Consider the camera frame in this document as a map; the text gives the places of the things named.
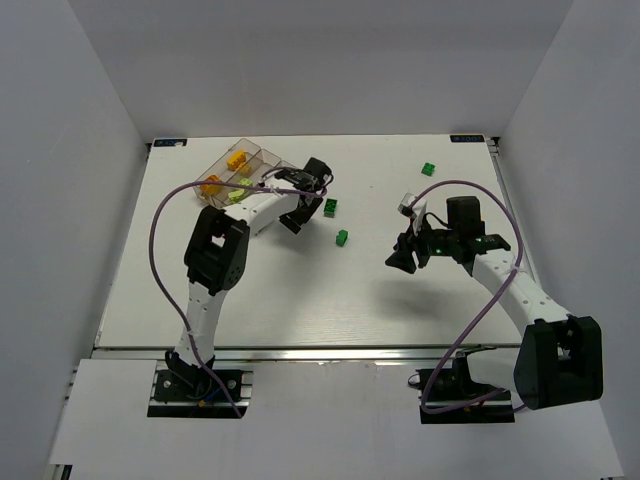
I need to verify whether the green upturned 2x2 lego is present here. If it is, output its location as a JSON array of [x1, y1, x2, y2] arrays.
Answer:
[[323, 198, 338, 218]]

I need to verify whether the green lego brick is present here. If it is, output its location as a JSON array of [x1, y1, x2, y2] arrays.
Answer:
[[335, 230, 348, 247]]

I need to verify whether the orange long lego brick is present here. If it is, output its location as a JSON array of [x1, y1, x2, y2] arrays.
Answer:
[[226, 150, 247, 171]]

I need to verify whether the orange round printed lego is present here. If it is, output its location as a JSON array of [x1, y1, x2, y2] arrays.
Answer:
[[199, 174, 222, 196]]

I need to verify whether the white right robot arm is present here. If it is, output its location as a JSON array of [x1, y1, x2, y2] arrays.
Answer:
[[385, 194, 603, 410]]

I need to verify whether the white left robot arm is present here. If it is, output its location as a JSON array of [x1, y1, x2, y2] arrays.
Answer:
[[165, 157, 333, 381]]

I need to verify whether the clear three-compartment organizer tray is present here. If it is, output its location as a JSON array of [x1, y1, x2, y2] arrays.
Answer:
[[192, 138, 295, 209]]

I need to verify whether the blue right corner label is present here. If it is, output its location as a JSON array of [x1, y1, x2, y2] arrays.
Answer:
[[449, 134, 485, 143]]

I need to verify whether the blue corner label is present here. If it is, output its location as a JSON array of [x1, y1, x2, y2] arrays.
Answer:
[[449, 134, 485, 143], [152, 138, 188, 148]]

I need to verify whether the blue left corner label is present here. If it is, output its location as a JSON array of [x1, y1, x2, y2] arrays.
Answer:
[[152, 138, 188, 148]]

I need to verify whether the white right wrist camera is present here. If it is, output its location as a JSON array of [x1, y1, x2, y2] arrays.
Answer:
[[398, 192, 427, 236]]

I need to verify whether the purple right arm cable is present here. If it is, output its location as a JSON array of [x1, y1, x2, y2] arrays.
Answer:
[[407, 179, 528, 415]]

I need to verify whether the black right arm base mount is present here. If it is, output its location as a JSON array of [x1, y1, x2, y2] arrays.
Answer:
[[419, 352, 515, 425]]

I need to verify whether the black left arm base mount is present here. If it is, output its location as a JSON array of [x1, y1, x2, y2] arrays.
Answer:
[[147, 350, 252, 419]]

